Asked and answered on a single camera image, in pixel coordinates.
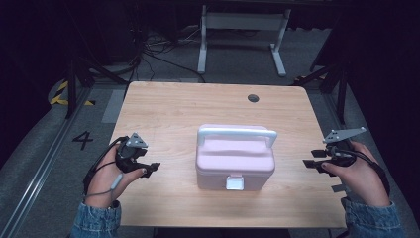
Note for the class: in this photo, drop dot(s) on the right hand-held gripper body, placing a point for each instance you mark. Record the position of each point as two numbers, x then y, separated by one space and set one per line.
340 155

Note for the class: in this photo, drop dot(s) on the person's right hand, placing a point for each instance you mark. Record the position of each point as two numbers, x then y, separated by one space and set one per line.
361 183

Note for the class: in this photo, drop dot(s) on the grey tape piece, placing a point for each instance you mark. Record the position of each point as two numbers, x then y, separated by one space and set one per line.
338 188

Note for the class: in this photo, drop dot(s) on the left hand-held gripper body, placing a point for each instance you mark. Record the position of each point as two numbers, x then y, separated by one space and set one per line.
127 155

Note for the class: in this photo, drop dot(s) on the round grey table grommet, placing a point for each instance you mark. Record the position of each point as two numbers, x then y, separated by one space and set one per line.
253 98

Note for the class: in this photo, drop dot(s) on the metal floor rail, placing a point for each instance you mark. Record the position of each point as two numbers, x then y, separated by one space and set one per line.
36 175

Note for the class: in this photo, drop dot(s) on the white metal table frame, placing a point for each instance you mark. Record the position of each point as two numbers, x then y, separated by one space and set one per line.
244 21

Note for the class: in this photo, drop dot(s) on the person's left hand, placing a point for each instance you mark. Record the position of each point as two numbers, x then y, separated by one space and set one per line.
104 181

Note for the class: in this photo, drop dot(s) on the black tripod stand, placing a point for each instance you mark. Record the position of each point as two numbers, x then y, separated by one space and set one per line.
72 89
341 92

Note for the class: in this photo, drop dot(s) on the yellow and black floor tape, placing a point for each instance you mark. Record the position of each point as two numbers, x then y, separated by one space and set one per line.
59 98

